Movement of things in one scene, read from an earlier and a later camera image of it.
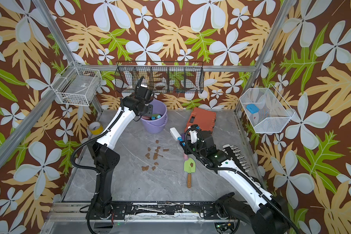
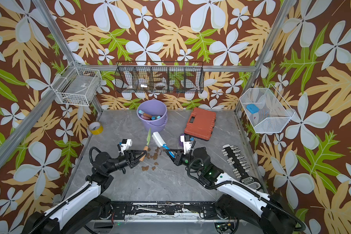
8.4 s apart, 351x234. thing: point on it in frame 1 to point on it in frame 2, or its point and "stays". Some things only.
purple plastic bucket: x=157 y=126 stays
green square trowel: x=189 y=167 to x=146 y=146
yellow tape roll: x=95 y=128 stays
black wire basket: x=162 y=77 stays
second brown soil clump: x=145 y=168 stays
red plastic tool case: x=204 y=119 stays
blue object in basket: x=252 y=108 stays
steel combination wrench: x=137 y=207 stays
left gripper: x=150 y=108 to x=130 y=160
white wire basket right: x=265 y=109 stays
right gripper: x=187 y=149 to x=179 y=160
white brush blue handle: x=176 y=135 to x=160 y=143
